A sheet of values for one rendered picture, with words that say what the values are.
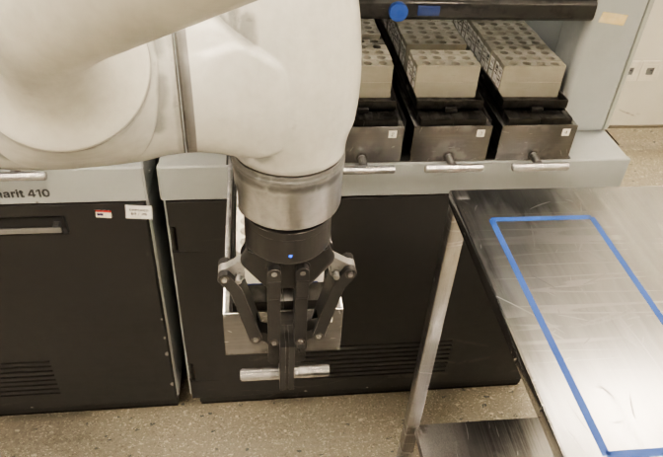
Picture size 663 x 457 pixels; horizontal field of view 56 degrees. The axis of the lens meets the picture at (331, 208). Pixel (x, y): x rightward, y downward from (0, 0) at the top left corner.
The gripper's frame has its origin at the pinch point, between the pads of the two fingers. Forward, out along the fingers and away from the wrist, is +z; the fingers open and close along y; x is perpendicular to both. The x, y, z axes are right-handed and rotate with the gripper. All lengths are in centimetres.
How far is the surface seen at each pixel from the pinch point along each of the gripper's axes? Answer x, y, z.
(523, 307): -3.8, -26.8, -1.9
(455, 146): -46, -31, 3
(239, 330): -6.1, 5.0, 2.2
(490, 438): -21, -40, 52
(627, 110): -166, -146, 63
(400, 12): -51, -20, -18
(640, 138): -166, -156, 77
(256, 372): -2.1, 3.2, 4.8
